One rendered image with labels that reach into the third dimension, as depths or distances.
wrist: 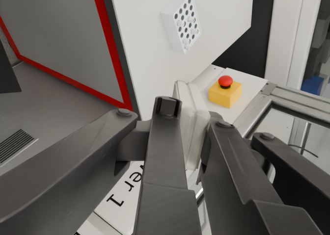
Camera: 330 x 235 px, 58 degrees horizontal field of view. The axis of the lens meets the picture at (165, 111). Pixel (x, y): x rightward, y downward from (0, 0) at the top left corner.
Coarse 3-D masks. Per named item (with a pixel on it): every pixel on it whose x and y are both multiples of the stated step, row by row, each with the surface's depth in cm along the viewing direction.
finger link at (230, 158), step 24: (216, 144) 11; (240, 144) 11; (216, 168) 11; (240, 168) 9; (216, 192) 10; (240, 192) 8; (264, 192) 8; (216, 216) 10; (240, 216) 7; (264, 216) 6; (288, 216) 6
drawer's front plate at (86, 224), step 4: (84, 224) 61; (88, 224) 61; (80, 228) 61; (84, 228) 61; (88, 228) 61; (92, 228) 60; (96, 228) 60; (80, 232) 60; (84, 232) 60; (88, 232) 60; (92, 232) 60; (96, 232) 60; (100, 232) 60
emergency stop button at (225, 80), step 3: (225, 75) 84; (219, 78) 83; (222, 78) 83; (225, 78) 82; (228, 78) 82; (231, 78) 82; (219, 81) 83; (222, 81) 82; (225, 81) 82; (228, 81) 82; (231, 81) 82; (222, 84) 82; (225, 84) 82; (228, 84) 82
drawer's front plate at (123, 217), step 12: (132, 168) 70; (120, 180) 68; (132, 180) 68; (120, 192) 66; (132, 192) 66; (108, 204) 64; (132, 204) 63; (108, 216) 62; (120, 216) 62; (132, 216) 61; (120, 228) 60; (132, 228) 60
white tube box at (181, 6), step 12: (180, 0) 69; (192, 0) 71; (168, 12) 68; (180, 12) 70; (192, 12) 74; (168, 24) 70; (192, 24) 75; (168, 36) 74; (180, 36) 74; (192, 36) 78; (180, 48) 75
